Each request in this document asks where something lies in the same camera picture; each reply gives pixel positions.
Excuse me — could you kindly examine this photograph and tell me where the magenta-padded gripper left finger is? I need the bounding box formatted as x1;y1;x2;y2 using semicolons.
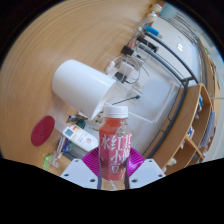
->
59;146;101;190

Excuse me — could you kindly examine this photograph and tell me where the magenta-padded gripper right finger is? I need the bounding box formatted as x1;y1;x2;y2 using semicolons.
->
127;147;168;190

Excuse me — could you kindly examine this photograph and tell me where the pink-labelled clear drink bottle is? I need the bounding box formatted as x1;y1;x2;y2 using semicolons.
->
98;105;133;192

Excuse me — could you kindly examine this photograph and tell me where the colourful blue packet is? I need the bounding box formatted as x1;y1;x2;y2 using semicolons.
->
59;136;88;158

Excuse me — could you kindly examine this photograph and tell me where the green plastic case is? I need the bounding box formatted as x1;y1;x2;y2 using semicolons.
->
42;152;60;171

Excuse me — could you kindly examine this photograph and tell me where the small white display device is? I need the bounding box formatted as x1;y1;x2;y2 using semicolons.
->
62;126;77;139

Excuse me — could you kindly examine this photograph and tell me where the wooden shelf unit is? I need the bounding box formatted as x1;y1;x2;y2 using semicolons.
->
151;83;218;177

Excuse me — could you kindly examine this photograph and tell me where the flat round red coaster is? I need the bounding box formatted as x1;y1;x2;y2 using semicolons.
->
30;115;56;147

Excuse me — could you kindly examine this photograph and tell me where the white paper cup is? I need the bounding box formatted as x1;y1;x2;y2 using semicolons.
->
51;59;118;120

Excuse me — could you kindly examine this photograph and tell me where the small blue bottle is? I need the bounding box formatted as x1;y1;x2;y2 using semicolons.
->
143;24;164;40

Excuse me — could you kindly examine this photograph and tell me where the grey metal frame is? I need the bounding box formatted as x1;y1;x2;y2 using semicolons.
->
135;29;202;160

